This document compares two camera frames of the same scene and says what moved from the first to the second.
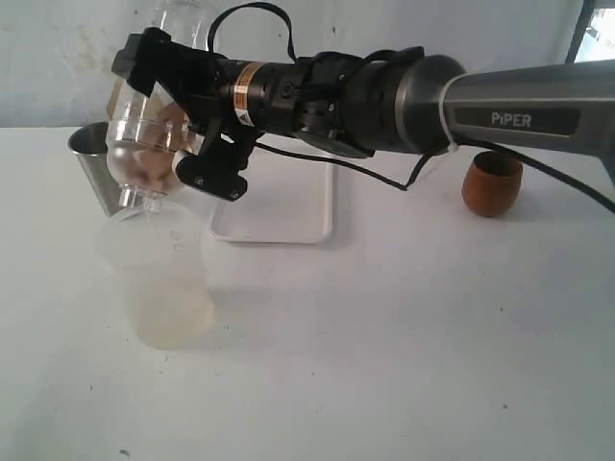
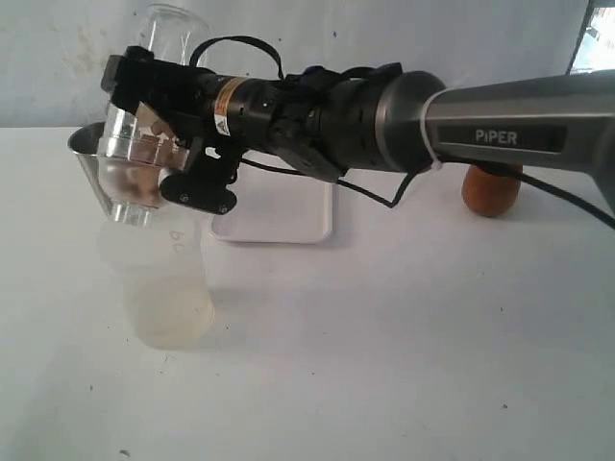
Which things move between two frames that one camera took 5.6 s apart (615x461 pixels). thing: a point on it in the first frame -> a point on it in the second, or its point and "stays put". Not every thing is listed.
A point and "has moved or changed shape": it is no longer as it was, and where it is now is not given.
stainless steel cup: [88, 143] stays put
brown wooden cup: [492, 182] stays put
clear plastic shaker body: [157, 121] has moved or changed shape
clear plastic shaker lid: [140, 173] -> [130, 190]
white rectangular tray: [289, 199] stays put
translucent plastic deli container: [160, 256] stays put
